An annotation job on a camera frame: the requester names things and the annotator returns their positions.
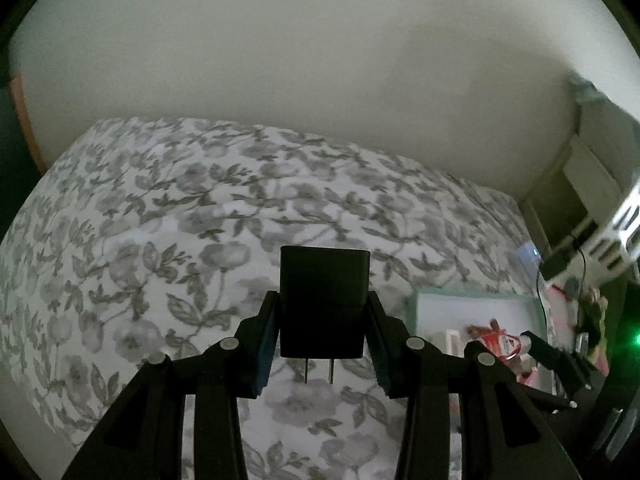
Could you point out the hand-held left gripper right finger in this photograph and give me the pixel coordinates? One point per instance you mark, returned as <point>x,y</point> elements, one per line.
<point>382,360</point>

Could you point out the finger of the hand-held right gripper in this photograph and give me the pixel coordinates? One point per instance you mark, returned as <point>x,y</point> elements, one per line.
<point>552,403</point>
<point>560,360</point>

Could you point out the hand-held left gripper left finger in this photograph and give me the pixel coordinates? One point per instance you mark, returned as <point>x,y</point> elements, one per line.
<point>265,355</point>

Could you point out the small red bottle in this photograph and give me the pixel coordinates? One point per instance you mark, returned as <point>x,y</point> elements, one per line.
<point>500,345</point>

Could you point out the black charger plug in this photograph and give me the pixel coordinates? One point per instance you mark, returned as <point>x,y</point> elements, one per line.
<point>325,300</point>

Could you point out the green rimmed white tray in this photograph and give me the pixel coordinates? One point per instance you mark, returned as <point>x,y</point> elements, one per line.
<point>450,310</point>

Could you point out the pink bag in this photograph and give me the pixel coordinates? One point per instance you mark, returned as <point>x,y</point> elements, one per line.
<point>562,310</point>

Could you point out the white device with blue light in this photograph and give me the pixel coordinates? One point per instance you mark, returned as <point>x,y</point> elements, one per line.
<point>530,257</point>

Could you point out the white plastic basket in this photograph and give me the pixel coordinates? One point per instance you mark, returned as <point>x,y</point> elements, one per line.
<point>620,230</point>

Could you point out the grey floral blanket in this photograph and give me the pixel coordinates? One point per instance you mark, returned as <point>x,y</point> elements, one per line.
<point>150,210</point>

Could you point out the white shelf unit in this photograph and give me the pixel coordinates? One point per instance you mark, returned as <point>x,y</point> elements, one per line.
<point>585,175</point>

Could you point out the dark cabinet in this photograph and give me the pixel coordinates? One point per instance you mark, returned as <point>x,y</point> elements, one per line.
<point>12,150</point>

